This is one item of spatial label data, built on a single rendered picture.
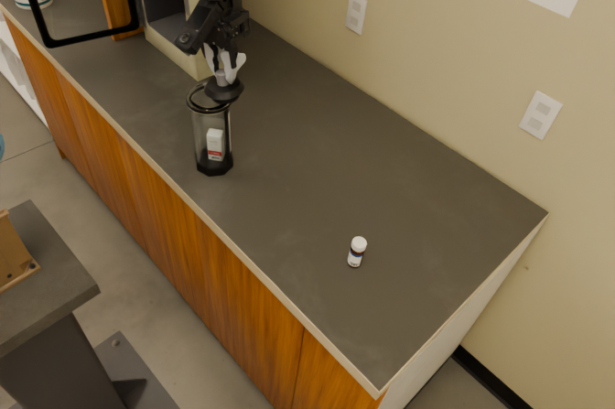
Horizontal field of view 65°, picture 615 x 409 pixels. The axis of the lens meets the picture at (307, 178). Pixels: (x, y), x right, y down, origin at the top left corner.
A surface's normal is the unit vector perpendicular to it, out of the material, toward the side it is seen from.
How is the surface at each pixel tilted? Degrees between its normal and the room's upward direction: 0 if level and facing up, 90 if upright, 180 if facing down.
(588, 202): 90
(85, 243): 0
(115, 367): 0
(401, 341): 0
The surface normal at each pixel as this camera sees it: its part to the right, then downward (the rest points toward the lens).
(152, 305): 0.08, -0.69
